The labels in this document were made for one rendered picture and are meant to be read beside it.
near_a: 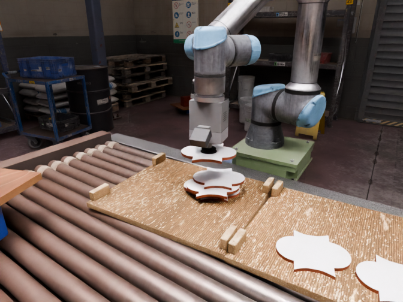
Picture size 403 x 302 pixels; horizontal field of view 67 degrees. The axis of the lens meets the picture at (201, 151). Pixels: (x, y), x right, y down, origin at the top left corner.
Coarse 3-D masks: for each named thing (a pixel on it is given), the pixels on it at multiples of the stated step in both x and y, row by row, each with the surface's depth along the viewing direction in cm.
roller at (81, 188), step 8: (40, 168) 104; (48, 168) 104; (48, 176) 101; (56, 176) 99; (64, 176) 99; (64, 184) 96; (72, 184) 95; (80, 184) 94; (80, 192) 92; (88, 192) 90; (248, 272) 62; (264, 280) 60; (280, 288) 58; (296, 296) 57; (304, 296) 56
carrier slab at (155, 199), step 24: (168, 168) 100; (192, 168) 100; (120, 192) 86; (144, 192) 86; (168, 192) 86; (240, 192) 86; (120, 216) 76; (144, 216) 75; (168, 216) 75; (192, 216) 75; (216, 216) 75; (240, 216) 75; (192, 240) 66; (216, 240) 66
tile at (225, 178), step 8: (208, 168) 91; (200, 176) 86; (208, 176) 86; (216, 176) 86; (224, 176) 86; (232, 176) 86; (240, 176) 86; (200, 184) 83; (208, 184) 82; (216, 184) 82; (224, 184) 82; (232, 184) 82; (240, 184) 83
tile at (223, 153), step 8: (216, 144) 84; (184, 152) 79; (192, 152) 79; (200, 152) 79; (216, 152) 79; (224, 152) 79; (232, 152) 79; (192, 160) 75; (200, 160) 75; (208, 160) 75; (216, 160) 75
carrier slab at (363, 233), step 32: (288, 192) 86; (256, 224) 72; (288, 224) 72; (320, 224) 72; (352, 224) 72; (384, 224) 72; (224, 256) 62; (256, 256) 62; (352, 256) 62; (384, 256) 62; (288, 288) 56; (320, 288) 54; (352, 288) 54
